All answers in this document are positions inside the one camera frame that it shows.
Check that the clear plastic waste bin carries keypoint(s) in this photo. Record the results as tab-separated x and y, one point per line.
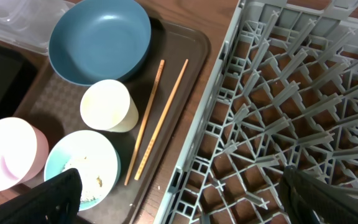
28	24

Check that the cream plastic cup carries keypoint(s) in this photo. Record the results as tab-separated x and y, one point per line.
108	106

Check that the wooden chopstick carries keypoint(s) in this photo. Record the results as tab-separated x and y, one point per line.
160	122
144	121

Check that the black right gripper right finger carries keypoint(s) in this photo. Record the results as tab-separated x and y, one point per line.
308	200

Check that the pink plastic bowl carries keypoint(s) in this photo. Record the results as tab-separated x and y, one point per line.
23	151

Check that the light blue small bowl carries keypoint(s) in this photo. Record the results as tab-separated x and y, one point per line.
91	144

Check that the wooden chopstick right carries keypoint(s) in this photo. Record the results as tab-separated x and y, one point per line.
160	122

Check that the grey dishwasher rack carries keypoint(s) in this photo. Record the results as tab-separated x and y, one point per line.
283	92

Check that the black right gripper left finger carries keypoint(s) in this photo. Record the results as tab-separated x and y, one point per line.
57	200

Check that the wooden chopstick left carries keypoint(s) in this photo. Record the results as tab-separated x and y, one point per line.
144	121

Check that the rice pile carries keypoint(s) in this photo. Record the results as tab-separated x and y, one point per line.
92	184

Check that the dark blue bowl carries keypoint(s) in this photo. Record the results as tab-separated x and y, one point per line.
100	39

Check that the brown serving tray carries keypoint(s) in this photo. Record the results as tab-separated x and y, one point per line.
52	105

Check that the black waste tray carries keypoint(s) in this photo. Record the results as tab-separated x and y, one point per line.
16	76

